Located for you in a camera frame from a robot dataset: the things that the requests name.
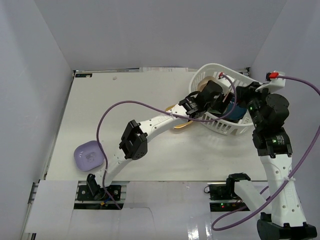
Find black label sticker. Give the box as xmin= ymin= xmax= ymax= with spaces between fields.
xmin=74 ymin=73 xmax=93 ymax=78

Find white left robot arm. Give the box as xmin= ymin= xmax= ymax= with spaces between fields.
xmin=86 ymin=80 xmax=238 ymax=200

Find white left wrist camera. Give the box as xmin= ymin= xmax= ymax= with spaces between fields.
xmin=217 ymin=72 xmax=235 ymax=92

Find brown square panda dish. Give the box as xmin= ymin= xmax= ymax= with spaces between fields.
xmin=222 ymin=92 xmax=234 ymax=105

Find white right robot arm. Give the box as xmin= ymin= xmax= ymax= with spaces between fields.
xmin=225 ymin=83 xmax=318 ymax=240

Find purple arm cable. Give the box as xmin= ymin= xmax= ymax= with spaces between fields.
xmin=95 ymin=73 xmax=237 ymax=210
xmin=211 ymin=74 xmax=320 ymax=231

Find cream square panda dish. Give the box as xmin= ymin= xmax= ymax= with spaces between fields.
xmin=197 ymin=76 xmax=216 ymax=92

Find white plastic dish bin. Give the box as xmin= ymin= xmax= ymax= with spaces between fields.
xmin=188 ymin=63 xmax=254 ymax=136

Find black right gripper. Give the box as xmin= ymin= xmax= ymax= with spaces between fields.
xmin=235 ymin=82 xmax=272 ymax=129

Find purple square panda dish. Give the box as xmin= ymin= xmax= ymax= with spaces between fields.
xmin=73 ymin=140 xmax=105 ymax=172

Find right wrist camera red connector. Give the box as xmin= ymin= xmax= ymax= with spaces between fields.
xmin=255 ymin=71 xmax=286 ymax=94

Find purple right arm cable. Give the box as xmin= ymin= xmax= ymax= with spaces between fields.
xmin=211 ymin=74 xmax=320 ymax=231

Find dark blue leaf plate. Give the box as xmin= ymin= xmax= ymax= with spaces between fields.
xmin=224 ymin=98 xmax=247 ymax=123

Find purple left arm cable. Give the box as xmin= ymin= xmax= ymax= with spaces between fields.
xmin=95 ymin=73 xmax=237 ymax=210

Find papers at table back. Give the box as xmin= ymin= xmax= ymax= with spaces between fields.
xmin=139 ymin=67 xmax=198 ymax=73

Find yellow square dish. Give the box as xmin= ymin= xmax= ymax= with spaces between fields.
xmin=165 ymin=105 xmax=193 ymax=129

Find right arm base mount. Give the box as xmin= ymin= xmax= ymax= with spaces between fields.
xmin=203 ymin=173 xmax=251 ymax=213

